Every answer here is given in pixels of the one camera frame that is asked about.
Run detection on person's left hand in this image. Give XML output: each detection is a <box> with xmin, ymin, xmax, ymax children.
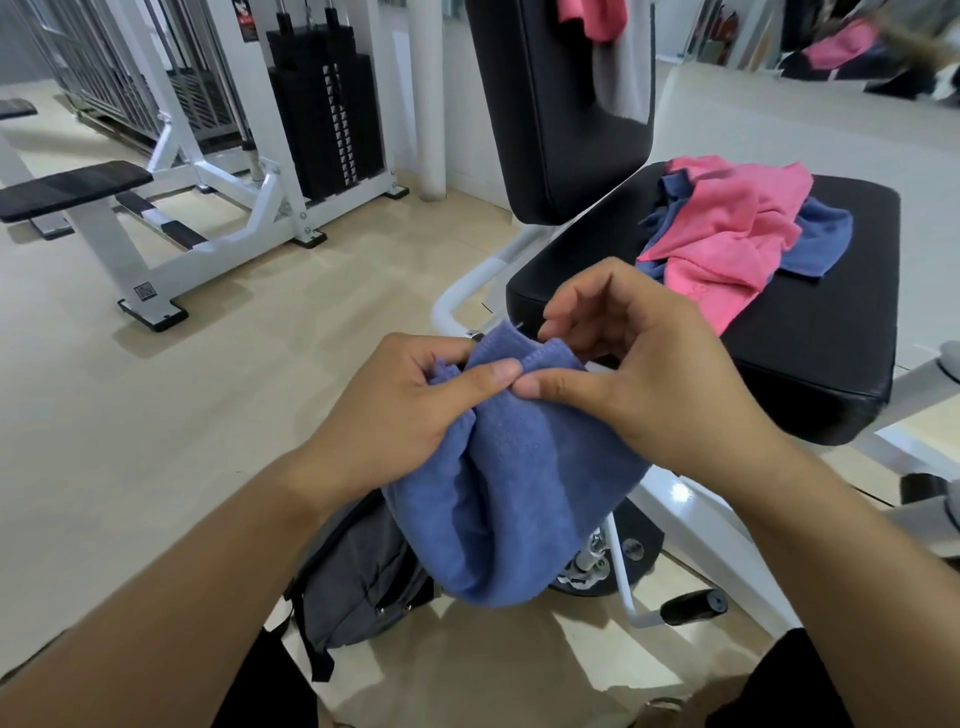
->
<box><xmin>288</xmin><ymin>333</ymin><xmax>523</xmax><ymax>511</ymax></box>

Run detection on person's right hand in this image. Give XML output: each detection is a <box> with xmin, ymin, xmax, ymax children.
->
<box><xmin>512</xmin><ymin>257</ymin><xmax>808</xmax><ymax>496</ymax></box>

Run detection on blue towel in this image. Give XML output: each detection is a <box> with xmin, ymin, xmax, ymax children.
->
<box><xmin>382</xmin><ymin>320</ymin><xmax>652</xmax><ymax>609</ymax></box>
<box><xmin>637</xmin><ymin>170</ymin><xmax>854</xmax><ymax>283</ymax></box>

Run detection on grey backpack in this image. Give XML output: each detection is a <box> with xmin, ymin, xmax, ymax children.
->
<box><xmin>283</xmin><ymin>491</ymin><xmax>440</xmax><ymax>684</ymax></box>

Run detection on pink towel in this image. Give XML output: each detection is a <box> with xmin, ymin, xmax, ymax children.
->
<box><xmin>556</xmin><ymin>0</ymin><xmax>630</xmax><ymax>43</ymax></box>
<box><xmin>635</xmin><ymin>155</ymin><xmax>815</xmax><ymax>337</ymax></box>

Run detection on grey towel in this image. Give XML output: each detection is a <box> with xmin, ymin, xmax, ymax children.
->
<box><xmin>592</xmin><ymin>0</ymin><xmax>654</xmax><ymax>126</ymax></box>

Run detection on person's left forearm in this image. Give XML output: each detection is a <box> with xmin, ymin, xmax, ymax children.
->
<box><xmin>0</xmin><ymin>449</ymin><xmax>339</xmax><ymax>728</ymax></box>

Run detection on person's black shorts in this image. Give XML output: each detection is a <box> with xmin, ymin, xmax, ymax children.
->
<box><xmin>213</xmin><ymin>626</ymin><xmax>856</xmax><ymax>728</ymax></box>

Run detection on black seat pad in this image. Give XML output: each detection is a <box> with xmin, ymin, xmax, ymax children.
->
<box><xmin>506</xmin><ymin>161</ymin><xmax>901</xmax><ymax>448</ymax></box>

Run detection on white lever with black grip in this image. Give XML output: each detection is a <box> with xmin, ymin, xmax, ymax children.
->
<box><xmin>599</xmin><ymin>513</ymin><xmax>730</xmax><ymax>630</ymax></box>

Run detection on small black roller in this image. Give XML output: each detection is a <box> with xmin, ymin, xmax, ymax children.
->
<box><xmin>899</xmin><ymin>472</ymin><xmax>954</xmax><ymax>506</ymax></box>

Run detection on black backrest pad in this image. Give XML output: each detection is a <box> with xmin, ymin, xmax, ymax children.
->
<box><xmin>464</xmin><ymin>0</ymin><xmax>658</xmax><ymax>226</ymax></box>

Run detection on black weight stack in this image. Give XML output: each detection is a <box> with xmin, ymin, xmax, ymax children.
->
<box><xmin>266</xmin><ymin>7</ymin><xmax>385</xmax><ymax>202</ymax></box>

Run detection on white vertical pipe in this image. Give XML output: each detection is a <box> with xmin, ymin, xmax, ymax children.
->
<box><xmin>404</xmin><ymin>0</ymin><xmax>449</xmax><ymax>202</ymax></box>

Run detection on grey metal railing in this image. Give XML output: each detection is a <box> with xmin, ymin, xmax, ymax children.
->
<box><xmin>14</xmin><ymin>0</ymin><xmax>249</xmax><ymax>151</ymax></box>

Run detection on white weight machine frame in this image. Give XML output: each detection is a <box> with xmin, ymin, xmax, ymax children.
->
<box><xmin>52</xmin><ymin>0</ymin><xmax>410</xmax><ymax>333</ymax></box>

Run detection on wall mirror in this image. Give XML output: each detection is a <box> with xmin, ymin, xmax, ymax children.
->
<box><xmin>652</xmin><ymin>0</ymin><xmax>960</xmax><ymax>103</ymax></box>

